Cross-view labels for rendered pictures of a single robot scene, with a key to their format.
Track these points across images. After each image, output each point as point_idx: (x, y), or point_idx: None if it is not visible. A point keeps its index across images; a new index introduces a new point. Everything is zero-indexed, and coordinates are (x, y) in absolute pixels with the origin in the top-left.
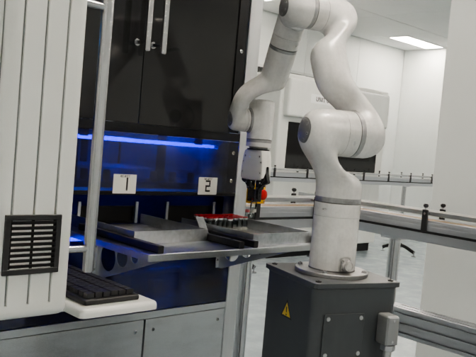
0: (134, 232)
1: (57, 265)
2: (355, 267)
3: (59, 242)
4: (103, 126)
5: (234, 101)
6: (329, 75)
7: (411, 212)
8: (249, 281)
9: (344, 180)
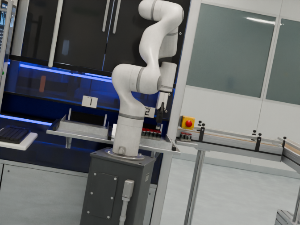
0: (60, 121)
1: None
2: (142, 157)
3: None
4: (1, 61)
5: None
6: (140, 46)
7: None
8: (196, 182)
9: (125, 103)
